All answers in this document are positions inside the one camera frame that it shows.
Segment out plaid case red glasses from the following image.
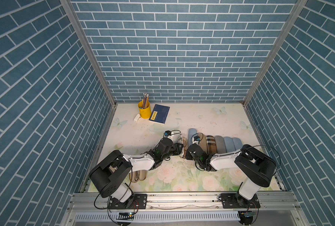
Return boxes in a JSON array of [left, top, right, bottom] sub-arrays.
[[206, 135, 217, 154]]

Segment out blue case orange glasses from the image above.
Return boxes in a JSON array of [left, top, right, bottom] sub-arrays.
[[187, 128, 197, 146]]

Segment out grey case tortoise glasses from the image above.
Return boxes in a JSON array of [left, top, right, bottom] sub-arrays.
[[214, 136, 227, 154]]

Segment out blue case yellow glasses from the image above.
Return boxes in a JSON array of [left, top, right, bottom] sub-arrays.
[[223, 137, 236, 153]]

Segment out blue case white glasses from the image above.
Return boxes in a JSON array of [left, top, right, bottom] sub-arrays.
[[232, 137, 243, 150]]

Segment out beige case striped glasses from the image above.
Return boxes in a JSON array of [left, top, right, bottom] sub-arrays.
[[177, 134, 188, 159]]

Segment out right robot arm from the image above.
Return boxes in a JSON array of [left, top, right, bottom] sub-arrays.
[[188, 144, 277, 201]]

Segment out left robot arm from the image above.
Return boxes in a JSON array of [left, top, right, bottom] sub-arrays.
[[88, 137, 183, 203]]

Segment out dark blue book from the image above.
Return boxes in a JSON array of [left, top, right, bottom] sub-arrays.
[[149, 104, 170, 124]]

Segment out yellow pen cup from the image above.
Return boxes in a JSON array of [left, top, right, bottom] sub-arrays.
[[138, 101, 151, 119]]

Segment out white eraser sharpener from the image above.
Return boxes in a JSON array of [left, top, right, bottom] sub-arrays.
[[134, 114, 141, 122]]

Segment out pencils in cup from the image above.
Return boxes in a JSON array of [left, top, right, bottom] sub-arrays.
[[142, 93, 149, 109]]

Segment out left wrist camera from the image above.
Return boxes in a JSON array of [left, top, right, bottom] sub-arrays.
[[162, 131, 174, 146]]

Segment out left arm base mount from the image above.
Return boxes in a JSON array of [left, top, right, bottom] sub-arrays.
[[108, 194, 147, 210]]

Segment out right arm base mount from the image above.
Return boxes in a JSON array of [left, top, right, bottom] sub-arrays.
[[218, 193, 261, 209]]

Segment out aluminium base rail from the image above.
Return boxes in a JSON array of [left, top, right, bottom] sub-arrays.
[[62, 191, 308, 226]]

